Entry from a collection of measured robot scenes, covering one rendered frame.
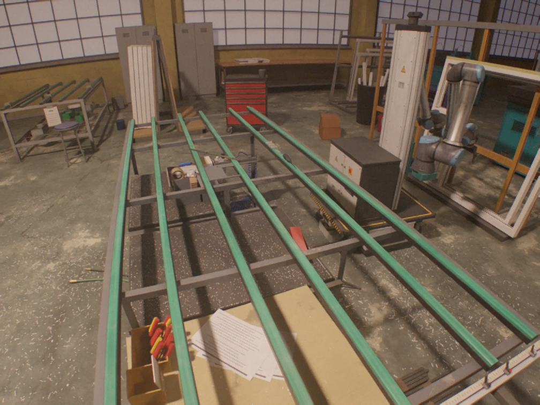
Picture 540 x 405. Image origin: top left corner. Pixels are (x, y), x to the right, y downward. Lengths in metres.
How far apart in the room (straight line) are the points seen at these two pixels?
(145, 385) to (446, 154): 2.30
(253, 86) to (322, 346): 4.55
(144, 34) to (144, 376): 8.04
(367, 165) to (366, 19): 8.78
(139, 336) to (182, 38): 7.90
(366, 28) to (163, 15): 6.01
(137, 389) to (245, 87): 4.73
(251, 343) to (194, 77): 7.98
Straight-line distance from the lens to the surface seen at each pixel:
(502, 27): 3.89
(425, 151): 2.57
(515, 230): 3.52
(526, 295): 3.00
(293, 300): 1.42
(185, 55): 8.69
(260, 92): 5.29
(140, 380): 1.26
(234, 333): 1.31
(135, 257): 1.85
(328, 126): 5.29
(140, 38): 8.63
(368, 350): 1.03
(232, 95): 5.37
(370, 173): 2.35
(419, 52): 2.47
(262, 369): 1.22
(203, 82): 8.82
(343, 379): 1.23
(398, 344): 2.19
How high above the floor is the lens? 1.69
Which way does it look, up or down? 30 degrees down
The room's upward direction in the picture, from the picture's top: straight up
